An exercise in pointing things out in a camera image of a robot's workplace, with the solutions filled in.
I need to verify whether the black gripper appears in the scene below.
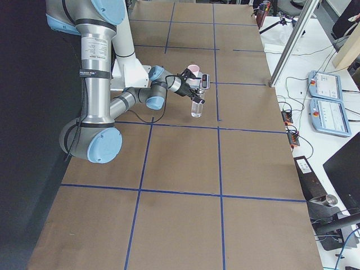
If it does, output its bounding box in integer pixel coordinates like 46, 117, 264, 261
177, 68, 205, 104

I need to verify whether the orange black connector strip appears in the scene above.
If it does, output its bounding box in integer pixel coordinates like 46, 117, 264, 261
287, 130, 300, 149
281, 110, 293, 125

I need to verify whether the black box with label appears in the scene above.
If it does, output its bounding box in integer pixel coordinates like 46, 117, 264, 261
294, 156, 327, 201

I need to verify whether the pink paper cup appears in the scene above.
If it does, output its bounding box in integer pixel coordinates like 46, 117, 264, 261
187, 64, 201, 88

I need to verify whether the black tripod leg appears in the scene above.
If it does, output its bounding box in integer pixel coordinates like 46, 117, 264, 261
259, 17, 296, 34

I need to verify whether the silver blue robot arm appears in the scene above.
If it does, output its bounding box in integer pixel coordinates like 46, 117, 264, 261
46, 1, 210, 164

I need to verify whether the blue teach pendant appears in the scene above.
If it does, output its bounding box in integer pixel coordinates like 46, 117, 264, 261
309, 98, 352, 137
308, 70, 343, 101

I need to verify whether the black monitor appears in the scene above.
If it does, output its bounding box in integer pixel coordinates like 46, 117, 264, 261
323, 134, 360, 214

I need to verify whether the lower blue teach pendant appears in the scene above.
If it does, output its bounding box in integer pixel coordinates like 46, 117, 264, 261
309, 98, 352, 137

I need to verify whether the upper blue teach pendant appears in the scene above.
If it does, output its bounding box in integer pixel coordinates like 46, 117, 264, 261
308, 70, 343, 101

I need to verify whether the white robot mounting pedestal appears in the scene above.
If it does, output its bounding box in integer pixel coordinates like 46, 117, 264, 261
109, 3, 149, 91

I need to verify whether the clear glass sauce bottle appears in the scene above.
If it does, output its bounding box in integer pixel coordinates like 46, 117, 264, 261
191, 89, 205, 118

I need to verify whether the silver digital kitchen scale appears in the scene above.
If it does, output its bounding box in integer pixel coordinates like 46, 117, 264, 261
186, 72, 210, 89

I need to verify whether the aluminium frame post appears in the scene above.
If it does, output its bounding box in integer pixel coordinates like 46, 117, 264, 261
269, 0, 319, 87

